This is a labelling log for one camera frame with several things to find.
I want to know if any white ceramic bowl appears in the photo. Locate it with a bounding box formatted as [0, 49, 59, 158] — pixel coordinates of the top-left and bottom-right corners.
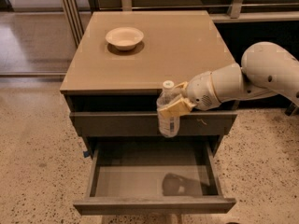
[106, 27, 144, 51]

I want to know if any metal window frame rail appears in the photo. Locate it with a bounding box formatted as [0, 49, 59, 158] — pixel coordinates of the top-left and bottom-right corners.
[61, 0, 84, 47]

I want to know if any closed top drawer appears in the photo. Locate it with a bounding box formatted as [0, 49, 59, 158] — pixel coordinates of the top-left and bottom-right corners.
[70, 111, 236, 137]

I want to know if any blue tape piece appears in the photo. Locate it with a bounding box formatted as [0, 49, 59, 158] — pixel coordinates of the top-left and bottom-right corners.
[83, 151, 90, 158]

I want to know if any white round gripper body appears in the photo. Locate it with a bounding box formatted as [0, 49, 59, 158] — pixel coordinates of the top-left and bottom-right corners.
[186, 72, 221, 111]

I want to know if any open middle drawer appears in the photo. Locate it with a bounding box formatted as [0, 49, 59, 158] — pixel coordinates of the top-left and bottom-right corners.
[74, 141, 236, 216]

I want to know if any clear plastic water bottle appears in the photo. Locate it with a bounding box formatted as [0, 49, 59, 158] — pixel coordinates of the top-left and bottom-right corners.
[156, 80, 180, 138]

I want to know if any grey drawer cabinet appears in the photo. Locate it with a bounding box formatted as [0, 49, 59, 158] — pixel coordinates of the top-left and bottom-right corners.
[61, 11, 235, 152]

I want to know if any dark robot base foot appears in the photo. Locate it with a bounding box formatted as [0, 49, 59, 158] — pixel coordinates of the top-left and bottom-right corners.
[285, 103, 299, 116]

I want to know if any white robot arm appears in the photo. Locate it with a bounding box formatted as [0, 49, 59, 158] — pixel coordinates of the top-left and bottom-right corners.
[157, 42, 299, 119]

